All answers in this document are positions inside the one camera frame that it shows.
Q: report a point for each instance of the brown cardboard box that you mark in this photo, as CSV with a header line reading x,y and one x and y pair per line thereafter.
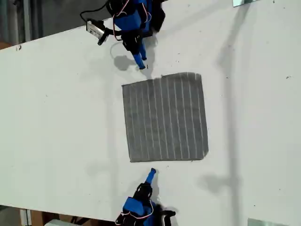
x,y
36,219

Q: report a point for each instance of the white metal post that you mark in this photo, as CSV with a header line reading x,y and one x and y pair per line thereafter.
x,y
25,217

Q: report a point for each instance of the camera black stalk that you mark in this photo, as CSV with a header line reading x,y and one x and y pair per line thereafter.
x,y
159,209
105,36

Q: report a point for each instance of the grey metal post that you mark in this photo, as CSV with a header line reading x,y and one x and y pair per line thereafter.
x,y
27,21

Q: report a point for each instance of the white plastic container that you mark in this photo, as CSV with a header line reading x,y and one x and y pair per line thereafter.
x,y
56,223

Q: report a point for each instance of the grey striped square towel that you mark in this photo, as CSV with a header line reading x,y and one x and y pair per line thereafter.
x,y
164,117

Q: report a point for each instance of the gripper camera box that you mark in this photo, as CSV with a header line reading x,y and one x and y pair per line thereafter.
x,y
168,219
95,29

